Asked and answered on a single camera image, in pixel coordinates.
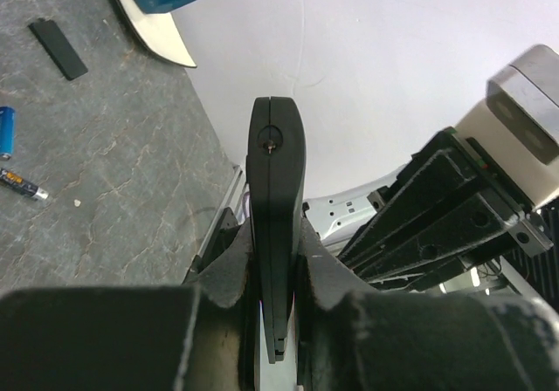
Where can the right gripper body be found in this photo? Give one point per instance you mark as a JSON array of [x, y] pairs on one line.
[[508, 201]]

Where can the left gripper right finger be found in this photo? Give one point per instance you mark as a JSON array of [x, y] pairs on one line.
[[353, 337]]

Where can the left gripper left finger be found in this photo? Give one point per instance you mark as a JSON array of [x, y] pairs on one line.
[[202, 335]]

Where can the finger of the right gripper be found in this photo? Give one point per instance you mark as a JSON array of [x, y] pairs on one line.
[[425, 184], [466, 223]]

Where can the black battery cover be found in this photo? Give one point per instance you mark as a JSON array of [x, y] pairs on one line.
[[58, 47]]

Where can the black silver orange battery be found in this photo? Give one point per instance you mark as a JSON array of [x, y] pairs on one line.
[[21, 186]]

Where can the bright blue AAA battery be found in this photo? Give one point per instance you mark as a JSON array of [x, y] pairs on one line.
[[7, 132]]

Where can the white square plate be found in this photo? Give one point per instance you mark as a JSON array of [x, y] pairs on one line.
[[158, 33]]

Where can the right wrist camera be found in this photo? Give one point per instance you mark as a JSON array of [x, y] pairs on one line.
[[517, 122]]

